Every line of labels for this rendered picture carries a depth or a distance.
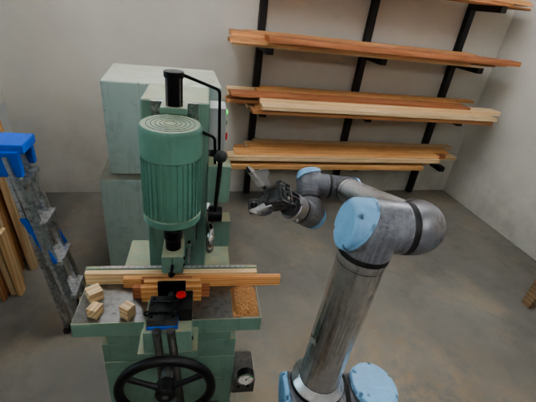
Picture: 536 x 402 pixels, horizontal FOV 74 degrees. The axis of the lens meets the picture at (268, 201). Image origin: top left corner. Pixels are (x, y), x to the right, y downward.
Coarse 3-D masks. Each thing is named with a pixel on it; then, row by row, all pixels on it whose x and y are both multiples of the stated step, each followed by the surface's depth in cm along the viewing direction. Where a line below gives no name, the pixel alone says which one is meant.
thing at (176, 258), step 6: (162, 252) 119; (168, 252) 119; (174, 252) 119; (180, 252) 120; (162, 258) 117; (168, 258) 117; (174, 258) 117; (180, 258) 118; (162, 264) 118; (168, 264) 118; (174, 264) 119; (180, 264) 119; (162, 270) 119; (168, 270) 120; (174, 270) 120; (180, 270) 120
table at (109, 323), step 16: (112, 288) 125; (128, 288) 126; (224, 288) 131; (256, 288) 133; (80, 304) 117; (112, 304) 119; (144, 304) 120; (208, 304) 123; (224, 304) 124; (80, 320) 112; (96, 320) 113; (112, 320) 113; (144, 320) 115; (192, 320) 117; (208, 320) 118; (224, 320) 119; (240, 320) 120; (256, 320) 121; (80, 336) 113; (96, 336) 114; (192, 352) 110
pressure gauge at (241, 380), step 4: (244, 368) 127; (248, 368) 127; (240, 372) 126; (244, 372) 126; (248, 372) 126; (252, 372) 127; (240, 376) 125; (244, 376) 126; (248, 376) 126; (252, 376) 127; (240, 380) 127; (244, 380) 127; (248, 380) 127; (252, 380) 128; (244, 384) 128
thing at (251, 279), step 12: (132, 276) 125; (144, 276) 126; (156, 276) 127; (192, 276) 129; (204, 276) 130; (216, 276) 130; (228, 276) 131; (240, 276) 132; (252, 276) 132; (264, 276) 133; (276, 276) 134
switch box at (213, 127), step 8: (216, 104) 130; (224, 104) 131; (216, 112) 127; (224, 112) 128; (216, 120) 129; (224, 120) 129; (216, 128) 130; (224, 128) 131; (216, 136) 132; (224, 136) 132; (216, 144) 133; (224, 144) 134
